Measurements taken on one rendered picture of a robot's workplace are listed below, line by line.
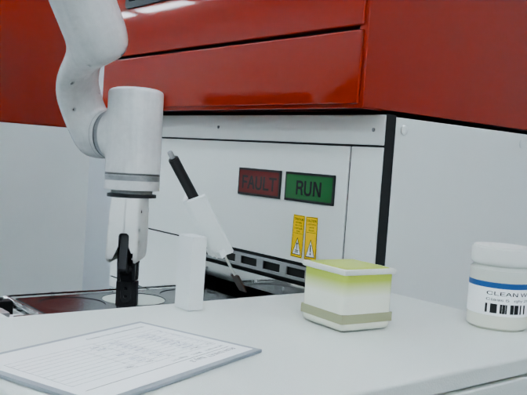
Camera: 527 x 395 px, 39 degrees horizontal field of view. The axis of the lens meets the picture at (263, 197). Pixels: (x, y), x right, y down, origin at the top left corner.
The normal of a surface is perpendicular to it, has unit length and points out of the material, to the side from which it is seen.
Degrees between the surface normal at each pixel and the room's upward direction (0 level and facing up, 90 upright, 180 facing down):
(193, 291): 90
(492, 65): 90
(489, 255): 90
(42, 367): 0
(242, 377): 0
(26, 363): 0
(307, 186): 90
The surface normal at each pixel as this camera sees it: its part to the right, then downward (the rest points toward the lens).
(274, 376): 0.07, -1.00
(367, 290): 0.56, 0.08
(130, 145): 0.05, 0.04
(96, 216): -0.77, -0.02
